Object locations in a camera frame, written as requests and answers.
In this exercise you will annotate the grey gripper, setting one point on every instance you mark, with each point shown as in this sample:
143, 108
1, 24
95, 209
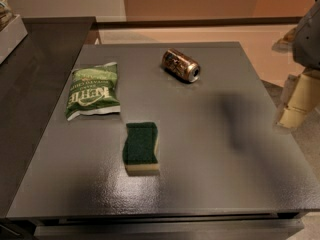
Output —
308, 42

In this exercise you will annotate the orange soda can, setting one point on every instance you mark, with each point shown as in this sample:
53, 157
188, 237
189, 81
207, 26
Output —
181, 65

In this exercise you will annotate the green and yellow sponge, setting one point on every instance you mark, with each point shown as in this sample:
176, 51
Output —
140, 149

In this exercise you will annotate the white box at left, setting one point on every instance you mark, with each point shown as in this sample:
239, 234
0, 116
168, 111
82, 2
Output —
11, 36

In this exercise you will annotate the green chip bag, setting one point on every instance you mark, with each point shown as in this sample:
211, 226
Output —
92, 91

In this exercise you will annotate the dark side table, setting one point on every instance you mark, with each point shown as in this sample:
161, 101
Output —
31, 81

